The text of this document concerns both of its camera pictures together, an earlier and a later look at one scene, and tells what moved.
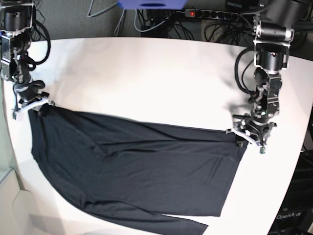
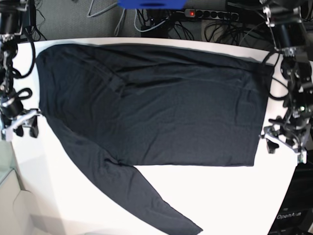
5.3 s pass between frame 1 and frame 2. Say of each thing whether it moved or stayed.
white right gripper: moved
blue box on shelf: stayed
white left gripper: moved
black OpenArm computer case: stayed
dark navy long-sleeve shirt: moved
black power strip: stayed
